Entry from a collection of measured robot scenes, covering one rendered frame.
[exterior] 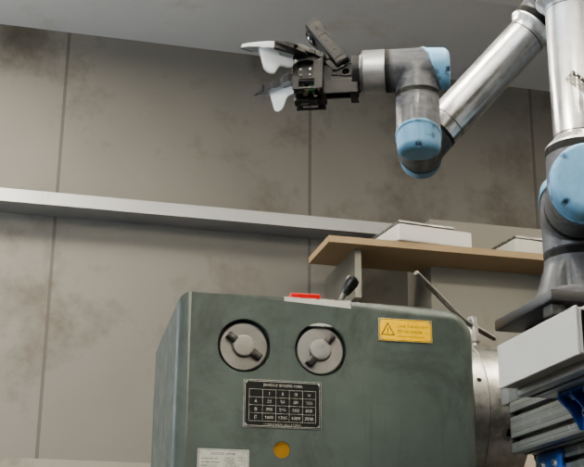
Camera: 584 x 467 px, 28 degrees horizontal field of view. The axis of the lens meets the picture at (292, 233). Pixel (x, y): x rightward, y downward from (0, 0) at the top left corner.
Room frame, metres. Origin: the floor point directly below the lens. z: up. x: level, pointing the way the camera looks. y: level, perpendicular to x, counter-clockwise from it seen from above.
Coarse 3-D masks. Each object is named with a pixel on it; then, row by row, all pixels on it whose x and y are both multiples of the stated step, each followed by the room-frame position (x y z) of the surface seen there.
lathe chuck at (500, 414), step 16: (480, 352) 2.44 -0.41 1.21; (496, 352) 2.45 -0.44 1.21; (496, 368) 2.41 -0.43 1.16; (496, 384) 2.39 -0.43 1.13; (496, 400) 2.38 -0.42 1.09; (496, 416) 2.38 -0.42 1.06; (496, 432) 2.39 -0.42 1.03; (496, 448) 2.40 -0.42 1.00; (496, 464) 2.43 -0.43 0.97; (512, 464) 2.43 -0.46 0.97
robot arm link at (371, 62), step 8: (360, 56) 1.80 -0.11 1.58; (368, 56) 1.78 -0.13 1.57; (376, 56) 1.78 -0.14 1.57; (384, 56) 1.83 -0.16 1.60; (360, 64) 1.79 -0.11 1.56; (368, 64) 1.78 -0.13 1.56; (376, 64) 1.78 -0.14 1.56; (384, 64) 1.78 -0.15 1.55; (360, 72) 1.79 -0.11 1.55; (368, 72) 1.79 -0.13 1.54; (376, 72) 1.79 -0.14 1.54; (384, 72) 1.78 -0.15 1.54; (360, 80) 1.80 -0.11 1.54; (368, 80) 1.80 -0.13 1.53; (376, 80) 1.79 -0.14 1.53; (384, 80) 1.79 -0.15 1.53; (360, 88) 1.82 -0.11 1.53; (368, 88) 1.81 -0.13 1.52; (376, 88) 1.81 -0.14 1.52; (384, 88) 1.81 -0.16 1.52
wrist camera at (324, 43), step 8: (312, 24) 1.83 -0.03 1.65; (320, 24) 1.82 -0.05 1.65; (312, 32) 1.82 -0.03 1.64; (320, 32) 1.82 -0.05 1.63; (312, 40) 1.84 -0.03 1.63; (320, 40) 1.82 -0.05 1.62; (328, 40) 1.82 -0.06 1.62; (320, 48) 1.84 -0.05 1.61; (328, 48) 1.81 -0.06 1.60; (336, 48) 1.81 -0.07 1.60; (328, 56) 1.82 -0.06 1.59; (336, 56) 1.81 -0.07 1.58; (344, 56) 1.80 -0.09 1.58; (336, 64) 1.81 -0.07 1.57
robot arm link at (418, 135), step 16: (400, 96) 1.79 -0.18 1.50; (416, 96) 1.77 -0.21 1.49; (432, 96) 1.78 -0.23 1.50; (400, 112) 1.79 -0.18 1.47; (416, 112) 1.77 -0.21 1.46; (432, 112) 1.78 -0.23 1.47; (400, 128) 1.79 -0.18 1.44; (416, 128) 1.77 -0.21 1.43; (432, 128) 1.78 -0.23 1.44; (400, 144) 1.79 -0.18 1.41; (416, 144) 1.78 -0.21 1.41; (432, 144) 1.78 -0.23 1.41
